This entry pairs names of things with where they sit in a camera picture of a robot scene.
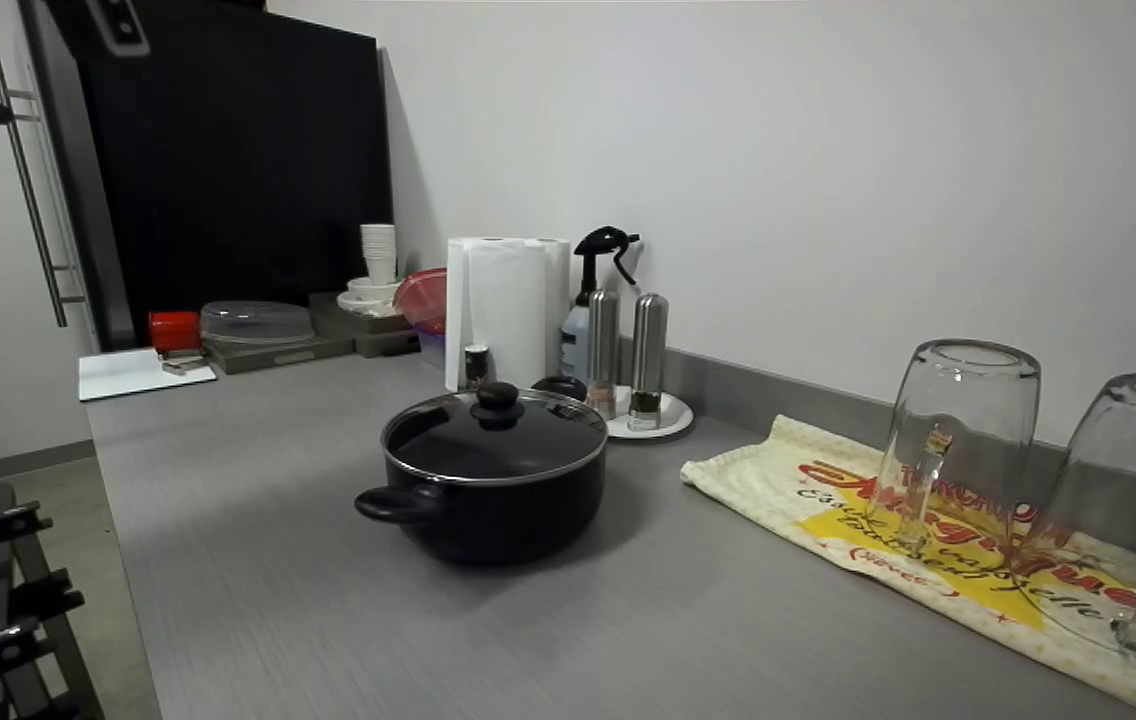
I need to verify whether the glass lid with black knob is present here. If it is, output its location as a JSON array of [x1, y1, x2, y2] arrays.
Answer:
[[379, 381, 613, 488]]

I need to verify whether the black cooking pot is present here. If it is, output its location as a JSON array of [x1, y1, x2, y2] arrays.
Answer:
[[353, 373, 613, 572]]

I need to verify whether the clear round plastic lid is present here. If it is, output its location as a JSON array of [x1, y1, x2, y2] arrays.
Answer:
[[196, 295, 320, 353]]

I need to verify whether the clear drinking glass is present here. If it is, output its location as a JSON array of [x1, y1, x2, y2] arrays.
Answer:
[[876, 336, 1044, 563], [1041, 373, 1136, 657]]

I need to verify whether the spray bottle with black head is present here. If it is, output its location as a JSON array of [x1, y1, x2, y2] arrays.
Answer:
[[558, 223, 646, 385]]

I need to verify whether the steel spice grinder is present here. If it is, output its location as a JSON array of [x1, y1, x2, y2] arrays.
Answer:
[[630, 288, 674, 433], [583, 288, 624, 418]]

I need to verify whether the white saucer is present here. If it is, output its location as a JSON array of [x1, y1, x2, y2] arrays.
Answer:
[[602, 385, 700, 443]]

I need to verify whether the stack of white cups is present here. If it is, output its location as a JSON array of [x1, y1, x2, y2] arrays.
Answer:
[[335, 220, 404, 318]]

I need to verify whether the cream towel with red print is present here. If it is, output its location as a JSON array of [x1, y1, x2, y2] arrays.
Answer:
[[680, 411, 1136, 720]]

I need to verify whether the grey tray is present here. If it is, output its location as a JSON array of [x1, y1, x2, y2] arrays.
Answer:
[[199, 292, 426, 377]]

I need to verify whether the black refrigerator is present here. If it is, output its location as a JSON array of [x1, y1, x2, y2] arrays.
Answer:
[[21, 0, 399, 353]]

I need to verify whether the small red container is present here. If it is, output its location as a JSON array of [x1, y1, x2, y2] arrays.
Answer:
[[144, 309, 208, 368]]

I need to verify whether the white board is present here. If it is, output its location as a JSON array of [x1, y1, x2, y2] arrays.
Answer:
[[75, 345, 219, 402]]

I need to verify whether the steel bar handle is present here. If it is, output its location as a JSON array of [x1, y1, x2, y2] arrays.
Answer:
[[0, 54, 90, 333]]

